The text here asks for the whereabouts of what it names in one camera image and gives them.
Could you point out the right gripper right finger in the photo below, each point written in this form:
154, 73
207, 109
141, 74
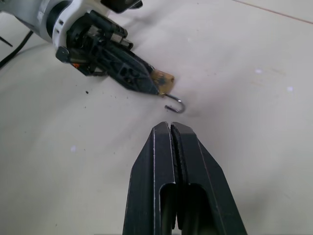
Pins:
207, 191

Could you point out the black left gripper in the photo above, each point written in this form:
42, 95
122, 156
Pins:
85, 41

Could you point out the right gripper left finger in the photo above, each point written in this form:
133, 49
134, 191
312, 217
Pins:
146, 186

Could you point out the brass padlock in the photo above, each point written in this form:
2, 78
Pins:
163, 80

